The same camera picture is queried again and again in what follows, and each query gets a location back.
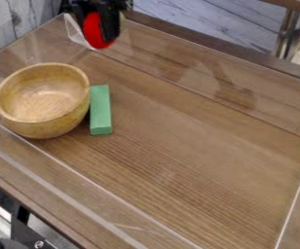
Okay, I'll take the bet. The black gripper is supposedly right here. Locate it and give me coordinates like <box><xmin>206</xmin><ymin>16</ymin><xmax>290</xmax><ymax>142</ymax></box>
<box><xmin>69</xmin><ymin>0</ymin><xmax>129</xmax><ymax>42</ymax></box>

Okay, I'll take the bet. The red plush strawberry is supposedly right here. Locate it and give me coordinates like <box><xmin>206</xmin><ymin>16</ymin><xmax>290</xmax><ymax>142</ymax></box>
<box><xmin>82</xmin><ymin>12</ymin><xmax>115</xmax><ymax>50</ymax></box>

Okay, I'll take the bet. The wooden bowl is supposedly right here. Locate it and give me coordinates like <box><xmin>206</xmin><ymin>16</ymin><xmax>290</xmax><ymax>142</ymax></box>
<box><xmin>0</xmin><ymin>62</ymin><xmax>90</xmax><ymax>139</ymax></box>

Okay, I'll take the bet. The green rectangular block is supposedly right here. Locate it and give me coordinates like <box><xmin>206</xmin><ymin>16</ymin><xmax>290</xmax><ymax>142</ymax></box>
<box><xmin>90</xmin><ymin>85</ymin><xmax>113</xmax><ymax>135</ymax></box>

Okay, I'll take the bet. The metal table leg background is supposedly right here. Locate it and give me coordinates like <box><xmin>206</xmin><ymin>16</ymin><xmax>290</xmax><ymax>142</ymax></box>
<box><xmin>274</xmin><ymin>10</ymin><xmax>300</xmax><ymax>61</ymax></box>

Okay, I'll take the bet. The clear acrylic corner bracket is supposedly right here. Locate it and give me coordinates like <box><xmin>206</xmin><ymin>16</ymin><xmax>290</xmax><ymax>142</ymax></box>
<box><xmin>63</xmin><ymin>13</ymin><xmax>94</xmax><ymax>51</ymax></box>

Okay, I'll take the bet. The black table clamp bracket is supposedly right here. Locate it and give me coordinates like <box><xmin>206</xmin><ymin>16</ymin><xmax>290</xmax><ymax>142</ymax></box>
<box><xmin>11</xmin><ymin>205</ymin><xmax>58</xmax><ymax>249</ymax></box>

